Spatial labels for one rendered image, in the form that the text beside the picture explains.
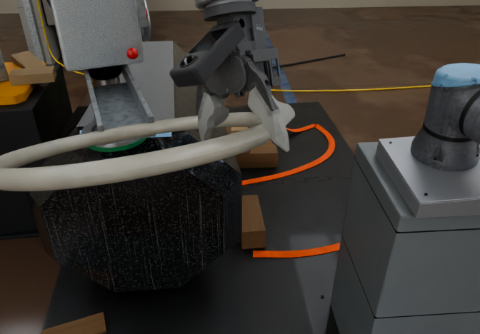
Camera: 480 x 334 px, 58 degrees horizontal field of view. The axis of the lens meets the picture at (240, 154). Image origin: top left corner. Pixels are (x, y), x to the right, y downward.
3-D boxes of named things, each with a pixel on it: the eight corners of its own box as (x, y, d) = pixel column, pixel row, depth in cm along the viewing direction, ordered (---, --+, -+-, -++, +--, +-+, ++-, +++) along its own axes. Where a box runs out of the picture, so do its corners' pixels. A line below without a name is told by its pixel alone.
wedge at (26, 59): (13, 63, 236) (10, 54, 233) (31, 58, 242) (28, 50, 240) (28, 72, 224) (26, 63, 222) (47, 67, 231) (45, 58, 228)
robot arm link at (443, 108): (451, 108, 133) (465, 53, 124) (498, 133, 120) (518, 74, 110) (411, 119, 129) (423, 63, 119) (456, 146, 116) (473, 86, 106)
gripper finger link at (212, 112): (226, 144, 69) (246, 95, 64) (201, 153, 65) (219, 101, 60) (213, 133, 70) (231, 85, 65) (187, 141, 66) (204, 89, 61)
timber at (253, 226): (265, 248, 223) (266, 230, 217) (241, 249, 222) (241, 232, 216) (256, 210, 248) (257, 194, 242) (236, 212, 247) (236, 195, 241)
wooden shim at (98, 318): (43, 352, 173) (41, 350, 172) (42, 332, 181) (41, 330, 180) (106, 332, 181) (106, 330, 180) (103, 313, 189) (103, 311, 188)
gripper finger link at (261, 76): (286, 101, 55) (247, 50, 57) (279, 103, 53) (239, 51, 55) (265, 123, 58) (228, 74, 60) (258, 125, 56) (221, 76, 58)
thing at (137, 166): (10, 159, 91) (6, 145, 90) (228, 120, 106) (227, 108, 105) (-65, 224, 45) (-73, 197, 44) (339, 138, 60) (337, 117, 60)
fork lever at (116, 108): (69, 57, 149) (66, 43, 147) (126, 51, 155) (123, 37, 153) (84, 149, 94) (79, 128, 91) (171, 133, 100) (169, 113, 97)
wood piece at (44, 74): (11, 85, 209) (8, 76, 206) (14, 78, 217) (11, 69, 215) (55, 81, 214) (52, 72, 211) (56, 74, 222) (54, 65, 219)
